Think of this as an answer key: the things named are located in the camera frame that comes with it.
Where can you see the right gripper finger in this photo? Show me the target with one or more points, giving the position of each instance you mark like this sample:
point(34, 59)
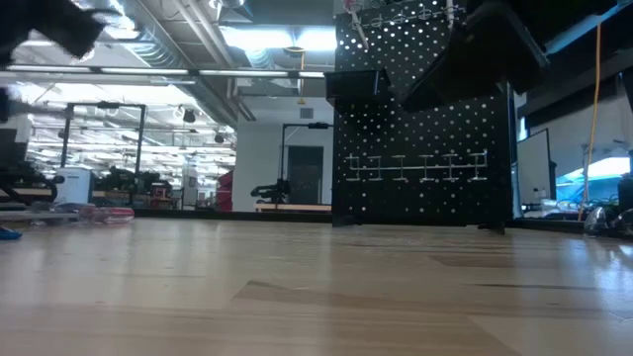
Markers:
point(484, 64)

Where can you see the long ceiling light bar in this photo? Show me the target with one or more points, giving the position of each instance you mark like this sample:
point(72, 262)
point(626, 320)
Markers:
point(198, 73)

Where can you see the red cabinet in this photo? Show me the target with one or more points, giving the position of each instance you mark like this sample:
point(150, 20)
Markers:
point(225, 193)

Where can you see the background black robot arm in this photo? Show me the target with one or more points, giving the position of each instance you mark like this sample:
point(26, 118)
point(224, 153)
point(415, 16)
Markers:
point(269, 192)
point(123, 179)

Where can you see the black metal pegboard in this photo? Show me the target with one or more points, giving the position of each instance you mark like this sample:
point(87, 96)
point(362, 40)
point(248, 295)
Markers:
point(420, 133)

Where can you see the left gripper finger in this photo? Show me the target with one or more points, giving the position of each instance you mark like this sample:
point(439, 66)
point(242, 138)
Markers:
point(84, 29)

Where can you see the black gantry frame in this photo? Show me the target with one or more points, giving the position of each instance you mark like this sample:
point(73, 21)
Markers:
point(306, 125)
point(141, 133)

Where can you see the white board panel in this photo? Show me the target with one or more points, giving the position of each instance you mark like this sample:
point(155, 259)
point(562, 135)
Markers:
point(534, 173)

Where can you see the background wooden table top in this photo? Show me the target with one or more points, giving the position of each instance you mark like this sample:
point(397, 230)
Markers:
point(292, 207)

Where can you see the black aluminium table frame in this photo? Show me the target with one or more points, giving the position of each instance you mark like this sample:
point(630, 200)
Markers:
point(222, 215)

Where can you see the white container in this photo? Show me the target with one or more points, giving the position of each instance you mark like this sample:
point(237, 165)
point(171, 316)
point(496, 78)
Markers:
point(74, 185)

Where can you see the silver ventilation duct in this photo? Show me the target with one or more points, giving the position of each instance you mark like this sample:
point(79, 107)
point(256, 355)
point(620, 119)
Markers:
point(168, 44)

